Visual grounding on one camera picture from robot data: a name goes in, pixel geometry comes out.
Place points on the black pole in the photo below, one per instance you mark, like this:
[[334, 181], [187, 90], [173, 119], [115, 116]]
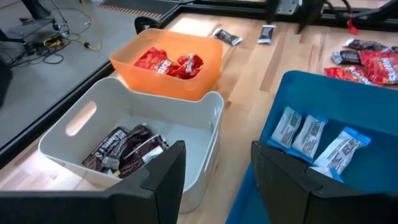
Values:
[[35, 7]]

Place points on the white blue candy bar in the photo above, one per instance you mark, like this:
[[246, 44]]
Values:
[[286, 127], [340, 149], [308, 137], [326, 173]]

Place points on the orange plastic bin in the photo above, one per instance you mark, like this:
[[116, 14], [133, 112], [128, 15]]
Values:
[[155, 84]]

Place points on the red candy pack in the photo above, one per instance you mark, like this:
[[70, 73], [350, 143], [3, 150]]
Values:
[[152, 60], [342, 74], [188, 65], [379, 67]]

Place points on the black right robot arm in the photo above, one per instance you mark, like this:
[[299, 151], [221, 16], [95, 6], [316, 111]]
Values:
[[311, 15]]

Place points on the dark chocolate bar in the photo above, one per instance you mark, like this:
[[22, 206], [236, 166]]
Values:
[[363, 45], [345, 57], [266, 33], [143, 157], [227, 36], [104, 149], [133, 140]]

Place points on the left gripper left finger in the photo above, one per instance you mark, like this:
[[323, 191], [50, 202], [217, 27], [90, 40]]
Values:
[[93, 208]]

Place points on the grey metal bracket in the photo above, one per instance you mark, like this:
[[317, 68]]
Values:
[[287, 7]]

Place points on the white plastic bin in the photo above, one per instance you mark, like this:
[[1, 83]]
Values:
[[174, 124]]

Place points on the blue plastic bin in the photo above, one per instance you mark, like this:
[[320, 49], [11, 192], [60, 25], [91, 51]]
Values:
[[342, 96]]

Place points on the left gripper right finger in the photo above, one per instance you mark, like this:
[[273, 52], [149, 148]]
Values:
[[311, 205]]

